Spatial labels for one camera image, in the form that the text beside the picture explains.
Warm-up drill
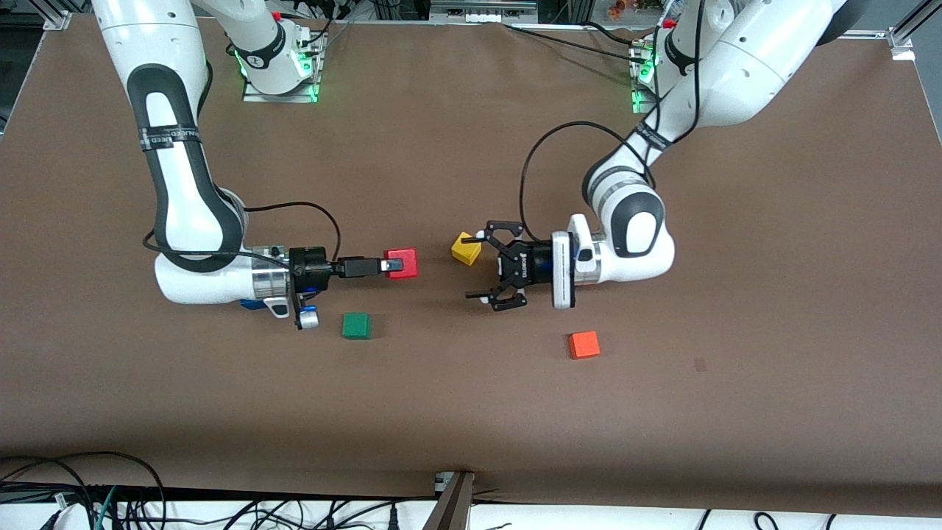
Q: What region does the green floor cable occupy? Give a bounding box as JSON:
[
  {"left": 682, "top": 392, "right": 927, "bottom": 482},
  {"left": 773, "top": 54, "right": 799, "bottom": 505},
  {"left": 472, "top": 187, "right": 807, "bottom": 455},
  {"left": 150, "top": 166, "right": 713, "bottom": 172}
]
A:
[{"left": 94, "top": 486, "right": 118, "bottom": 530}]

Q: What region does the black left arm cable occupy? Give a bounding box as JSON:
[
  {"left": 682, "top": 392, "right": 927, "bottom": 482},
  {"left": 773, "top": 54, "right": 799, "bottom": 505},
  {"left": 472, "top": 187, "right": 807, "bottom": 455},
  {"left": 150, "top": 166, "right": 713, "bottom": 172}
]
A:
[{"left": 519, "top": 0, "right": 704, "bottom": 241}]

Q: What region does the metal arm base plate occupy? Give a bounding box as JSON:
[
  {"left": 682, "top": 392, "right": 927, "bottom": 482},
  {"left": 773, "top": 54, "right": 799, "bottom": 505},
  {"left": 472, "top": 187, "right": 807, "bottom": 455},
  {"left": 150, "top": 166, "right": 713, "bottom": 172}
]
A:
[
  {"left": 631, "top": 38, "right": 663, "bottom": 116},
  {"left": 241, "top": 31, "right": 326, "bottom": 104}
]

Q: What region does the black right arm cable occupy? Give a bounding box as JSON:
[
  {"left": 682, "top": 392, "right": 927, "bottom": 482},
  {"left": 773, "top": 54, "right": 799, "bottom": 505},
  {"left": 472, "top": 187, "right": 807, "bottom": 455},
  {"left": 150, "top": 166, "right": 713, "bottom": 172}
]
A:
[{"left": 144, "top": 59, "right": 344, "bottom": 268}]

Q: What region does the black velcro cable strap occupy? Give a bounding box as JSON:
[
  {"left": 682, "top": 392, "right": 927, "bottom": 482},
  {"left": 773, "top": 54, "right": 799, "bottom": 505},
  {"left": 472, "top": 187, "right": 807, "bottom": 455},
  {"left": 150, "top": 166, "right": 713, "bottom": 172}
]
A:
[
  {"left": 138, "top": 127, "right": 202, "bottom": 152},
  {"left": 634, "top": 121, "right": 673, "bottom": 154}
]

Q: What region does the dark metal strut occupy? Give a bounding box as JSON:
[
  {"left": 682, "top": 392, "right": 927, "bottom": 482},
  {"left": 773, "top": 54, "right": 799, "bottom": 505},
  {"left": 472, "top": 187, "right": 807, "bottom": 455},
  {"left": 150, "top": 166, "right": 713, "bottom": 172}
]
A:
[{"left": 423, "top": 471, "right": 476, "bottom": 530}]

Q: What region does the yellow wooden block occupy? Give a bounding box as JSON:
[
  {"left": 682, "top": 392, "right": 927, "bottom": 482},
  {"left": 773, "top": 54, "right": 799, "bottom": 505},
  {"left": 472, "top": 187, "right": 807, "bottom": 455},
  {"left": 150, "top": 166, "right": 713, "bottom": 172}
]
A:
[{"left": 451, "top": 232, "right": 483, "bottom": 266}]

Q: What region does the black cable across table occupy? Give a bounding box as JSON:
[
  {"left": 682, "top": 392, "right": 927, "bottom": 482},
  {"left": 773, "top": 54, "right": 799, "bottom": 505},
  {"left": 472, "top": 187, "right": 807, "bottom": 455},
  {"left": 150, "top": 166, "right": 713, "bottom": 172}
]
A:
[{"left": 504, "top": 21, "right": 645, "bottom": 63}]

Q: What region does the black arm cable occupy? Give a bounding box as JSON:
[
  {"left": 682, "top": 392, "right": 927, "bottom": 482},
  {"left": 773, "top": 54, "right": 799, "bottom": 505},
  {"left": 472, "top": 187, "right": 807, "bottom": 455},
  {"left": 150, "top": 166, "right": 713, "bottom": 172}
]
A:
[
  {"left": 519, "top": 0, "right": 704, "bottom": 241},
  {"left": 144, "top": 59, "right": 344, "bottom": 268}
]

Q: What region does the red wooden block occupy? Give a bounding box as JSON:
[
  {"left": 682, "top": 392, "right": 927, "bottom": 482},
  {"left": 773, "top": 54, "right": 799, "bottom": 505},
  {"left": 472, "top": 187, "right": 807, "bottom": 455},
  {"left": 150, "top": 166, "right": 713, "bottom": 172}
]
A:
[{"left": 384, "top": 248, "right": 419, "bottom": 280}]

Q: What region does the grey power strip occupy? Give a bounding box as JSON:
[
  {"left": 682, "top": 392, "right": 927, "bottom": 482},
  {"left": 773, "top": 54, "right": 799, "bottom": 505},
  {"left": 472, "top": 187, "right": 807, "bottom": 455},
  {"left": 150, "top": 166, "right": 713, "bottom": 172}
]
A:
[{"left": 431, "top": 0, "right": 538, "bottom": 23}]

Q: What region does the black looping floor cable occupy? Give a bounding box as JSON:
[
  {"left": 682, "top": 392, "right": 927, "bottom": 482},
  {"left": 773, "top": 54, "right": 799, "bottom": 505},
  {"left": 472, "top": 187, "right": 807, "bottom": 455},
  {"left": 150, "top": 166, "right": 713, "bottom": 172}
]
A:
[{"left": 0, "top": 451, "right": 169, "bottom": 530}]

